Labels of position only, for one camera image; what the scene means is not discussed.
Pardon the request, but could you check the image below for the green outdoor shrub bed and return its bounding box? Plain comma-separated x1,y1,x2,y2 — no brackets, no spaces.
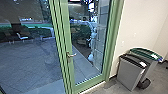
70,22,92,45

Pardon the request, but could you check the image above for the green lidded trash bin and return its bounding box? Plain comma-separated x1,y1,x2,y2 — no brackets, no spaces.
129,47,164,90

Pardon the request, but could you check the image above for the silver door handle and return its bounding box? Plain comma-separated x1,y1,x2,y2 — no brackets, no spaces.
66,51,78,60

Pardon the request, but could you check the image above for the green framed glass door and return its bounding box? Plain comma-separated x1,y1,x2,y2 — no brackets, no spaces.
49,0,116,94

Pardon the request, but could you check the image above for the green framed glass wall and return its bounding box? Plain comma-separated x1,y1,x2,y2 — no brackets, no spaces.
0,0,125,94

